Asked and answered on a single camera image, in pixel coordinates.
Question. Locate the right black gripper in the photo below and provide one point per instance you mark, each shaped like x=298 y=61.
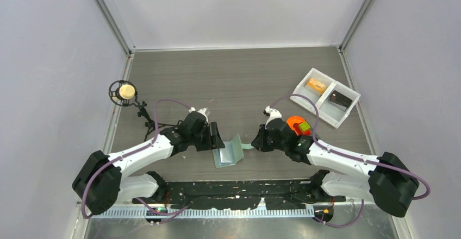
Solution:
x=259 y=143

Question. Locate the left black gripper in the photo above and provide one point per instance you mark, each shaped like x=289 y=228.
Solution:
x=213 y=140

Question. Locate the green leather card holder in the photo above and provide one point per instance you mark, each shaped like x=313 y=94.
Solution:
x=232 y=153

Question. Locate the black credit card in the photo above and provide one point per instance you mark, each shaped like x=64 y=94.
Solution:
x=340 y=100

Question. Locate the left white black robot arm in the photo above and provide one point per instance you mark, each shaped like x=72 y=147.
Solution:
x=108 y=179

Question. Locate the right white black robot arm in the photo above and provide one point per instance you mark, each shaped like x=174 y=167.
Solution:
x=384 y=180

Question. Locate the orange card in tray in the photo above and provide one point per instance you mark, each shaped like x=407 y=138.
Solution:
x=316 y=86

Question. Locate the orange curved toy piece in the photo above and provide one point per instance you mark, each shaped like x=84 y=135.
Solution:
x=293 y=122

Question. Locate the green toy block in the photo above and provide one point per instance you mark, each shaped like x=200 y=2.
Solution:
x=303 y=125

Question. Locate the red toy block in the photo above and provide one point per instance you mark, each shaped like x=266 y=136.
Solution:
x=303 y=131

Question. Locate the white two-compartment tray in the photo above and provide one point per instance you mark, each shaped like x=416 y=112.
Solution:
x=329 y=113

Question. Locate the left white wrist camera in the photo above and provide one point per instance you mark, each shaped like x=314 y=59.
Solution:
x=203 y=111

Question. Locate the microphone with black shock mount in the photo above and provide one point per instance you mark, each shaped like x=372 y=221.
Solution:
x=124 y=94

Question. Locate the aluminium rail frame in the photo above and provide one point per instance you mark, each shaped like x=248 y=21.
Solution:
x=137 y=207

